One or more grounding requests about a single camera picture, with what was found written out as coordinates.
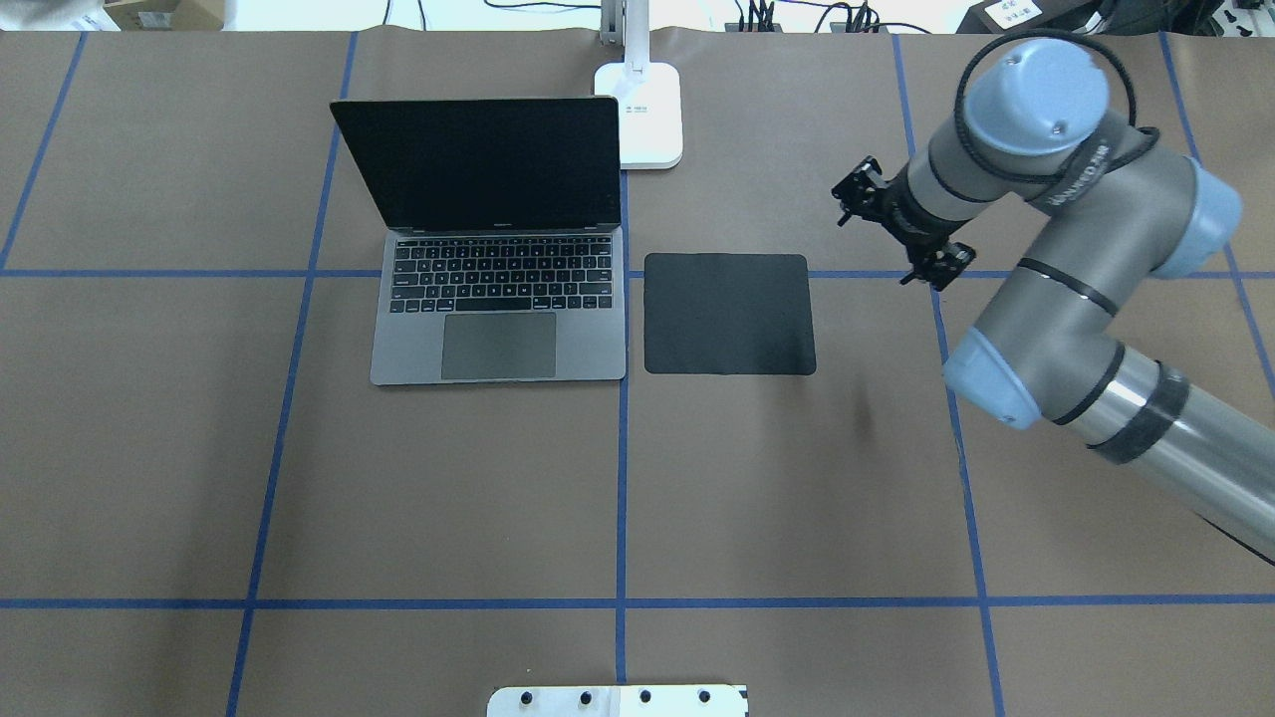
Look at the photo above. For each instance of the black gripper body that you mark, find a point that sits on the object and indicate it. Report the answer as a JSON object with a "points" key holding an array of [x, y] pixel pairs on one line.
{"points": [[899, 212]]}

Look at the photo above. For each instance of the black mouse pad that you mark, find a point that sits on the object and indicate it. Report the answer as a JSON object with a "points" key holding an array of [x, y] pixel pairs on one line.
{"points": [[727, 314]]}

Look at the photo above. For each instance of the grey laptop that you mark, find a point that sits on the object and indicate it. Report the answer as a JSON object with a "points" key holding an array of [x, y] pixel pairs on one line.
{"points": [[503, 256]]}

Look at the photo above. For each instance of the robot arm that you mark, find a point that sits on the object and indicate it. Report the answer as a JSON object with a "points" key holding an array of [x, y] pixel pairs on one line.
{"points": [[1032, 117]]}

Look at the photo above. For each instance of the cardboard box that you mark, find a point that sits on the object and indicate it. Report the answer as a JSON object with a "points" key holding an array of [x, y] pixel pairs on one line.
{"points": [[167, 15]]}

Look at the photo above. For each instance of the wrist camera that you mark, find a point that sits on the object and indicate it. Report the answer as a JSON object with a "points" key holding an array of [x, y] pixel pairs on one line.
{"points": [[862, 193]]}

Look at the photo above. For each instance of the aluminium frame post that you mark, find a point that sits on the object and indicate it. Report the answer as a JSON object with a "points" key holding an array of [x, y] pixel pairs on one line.
{"points": [[612, 22]]}

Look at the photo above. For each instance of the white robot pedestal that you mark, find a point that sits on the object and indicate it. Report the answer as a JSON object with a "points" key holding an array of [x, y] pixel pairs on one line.
{"points": [[621, 700]]}

